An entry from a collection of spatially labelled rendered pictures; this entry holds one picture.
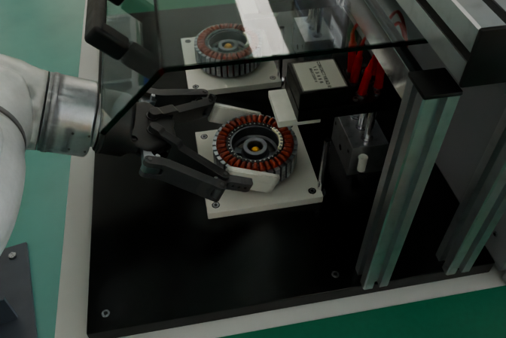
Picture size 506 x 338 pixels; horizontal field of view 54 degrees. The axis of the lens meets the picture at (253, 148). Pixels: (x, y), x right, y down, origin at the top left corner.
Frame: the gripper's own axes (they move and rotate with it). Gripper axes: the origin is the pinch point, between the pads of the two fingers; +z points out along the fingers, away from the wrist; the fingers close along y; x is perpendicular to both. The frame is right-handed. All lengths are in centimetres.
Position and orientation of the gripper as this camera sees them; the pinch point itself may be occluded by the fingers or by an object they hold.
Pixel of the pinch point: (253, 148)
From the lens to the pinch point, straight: 66.6
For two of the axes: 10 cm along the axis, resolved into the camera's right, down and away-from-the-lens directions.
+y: 1.8, 7.1, -6.8
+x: 4.0, -6.9, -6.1
